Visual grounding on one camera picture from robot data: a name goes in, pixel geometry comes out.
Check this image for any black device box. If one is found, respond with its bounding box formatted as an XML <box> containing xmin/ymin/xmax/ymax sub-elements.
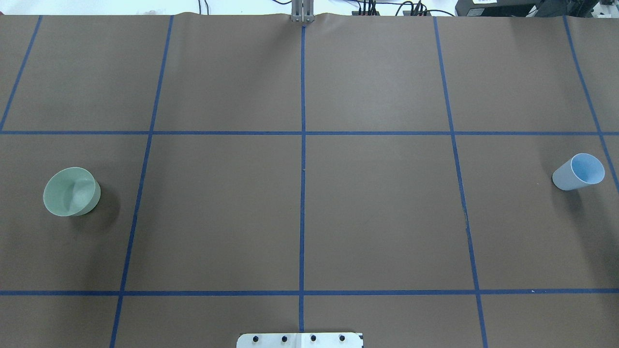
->
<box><xmin>455</xmin><ymin>0</ymin><xmax>581</xmax><ymax>17</ymax></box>

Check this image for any brown paper table mat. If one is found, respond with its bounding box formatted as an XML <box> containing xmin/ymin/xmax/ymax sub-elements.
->
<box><xmin>1</xmin><ymin>13</ymin><xmax>618</xmax><ymax>348</ymax></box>

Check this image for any white metal mounting plate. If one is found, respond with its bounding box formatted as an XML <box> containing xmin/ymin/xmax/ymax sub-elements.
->
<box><xmin>236</xmin><ymin>332</ymin><xmax>365</xmax><ymax>348</ymax></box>

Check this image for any light green ceramic bowl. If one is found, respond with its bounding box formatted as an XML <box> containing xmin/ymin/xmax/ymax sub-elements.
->
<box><xmin>43</xmin><ymin>167</ymin><xmax>101</xmax><ymax>217</ymax></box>

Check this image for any grey aluminium post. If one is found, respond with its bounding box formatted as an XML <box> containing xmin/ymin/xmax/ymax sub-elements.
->
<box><xmin>291</xmin><ymin>0</ymin><xmax>315</xmax><ymax>24</ymax></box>

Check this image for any light blue plastic cup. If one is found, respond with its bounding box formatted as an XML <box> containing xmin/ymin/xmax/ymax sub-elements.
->
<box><xmin>551</xmin><ymin>153</ymin><xmax>605</xmax><ymax>191</ymax></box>

